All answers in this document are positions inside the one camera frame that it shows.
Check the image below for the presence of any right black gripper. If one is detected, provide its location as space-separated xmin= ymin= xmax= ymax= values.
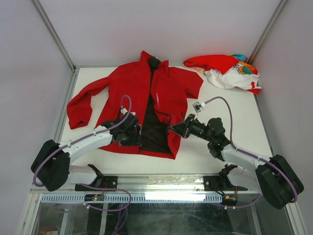
xmin=168 ymin=114 xmax=214 ymax=142

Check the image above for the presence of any red zip jacket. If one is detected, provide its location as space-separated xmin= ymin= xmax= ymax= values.
xmin=67 ymin=52 xmax=203 ymax=159

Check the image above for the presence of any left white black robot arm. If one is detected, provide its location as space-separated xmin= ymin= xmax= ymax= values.
xmin=31 ymin=113 xmax=141 ymax=191

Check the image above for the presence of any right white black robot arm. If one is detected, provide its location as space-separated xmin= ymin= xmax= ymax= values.
xmin=169 ymin=114 xmax=304 ymax=209

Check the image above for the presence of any red white printed garment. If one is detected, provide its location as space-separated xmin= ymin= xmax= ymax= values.
xmin=183 ymin=54 xmax=262 ymax=94

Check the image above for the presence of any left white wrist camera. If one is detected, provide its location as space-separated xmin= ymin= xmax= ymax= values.
xmin=120 ymin=108 xmax=136 ymax=120

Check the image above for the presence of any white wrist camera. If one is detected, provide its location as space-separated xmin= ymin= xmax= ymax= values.
xmin=120 ymin=108 xmax=136 ymax=120
xmin=192 ymin=101 xmax=206 ymax=118

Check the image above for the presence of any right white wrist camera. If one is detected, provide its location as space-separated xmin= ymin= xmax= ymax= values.
xmin=192 ymin=101 xmax=206 ymax=118

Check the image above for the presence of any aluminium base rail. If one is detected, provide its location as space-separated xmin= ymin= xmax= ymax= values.
xmin=30 ymin=173 xmax=294 ymax=194

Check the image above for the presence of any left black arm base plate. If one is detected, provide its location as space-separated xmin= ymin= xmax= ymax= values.
xmin=75 ymin=175 xmax=118 ymax=191

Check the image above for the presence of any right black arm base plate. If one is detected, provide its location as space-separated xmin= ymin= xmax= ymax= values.
xmin=203 ymin=175 xmax=235 ymax=192

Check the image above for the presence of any slotted grey cable duct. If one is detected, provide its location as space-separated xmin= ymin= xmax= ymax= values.
xmin=41 ymin=192 xmax=222 ymax=204

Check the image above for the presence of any right aluminium corner post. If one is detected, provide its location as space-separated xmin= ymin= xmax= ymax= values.
xmin=248 ymin=0 xmax=289 ymax=64

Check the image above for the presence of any aluminium corner post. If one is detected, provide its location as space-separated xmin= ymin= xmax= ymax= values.
xmin=248 ymin=0 xmax=289 ymax=64
xmin=31 ymin=0 xmax=75 ymax=71

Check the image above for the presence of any left aluminium corner post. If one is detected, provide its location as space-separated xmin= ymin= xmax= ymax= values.
xmin=31 ymin=0 xmax=75 ymax=71

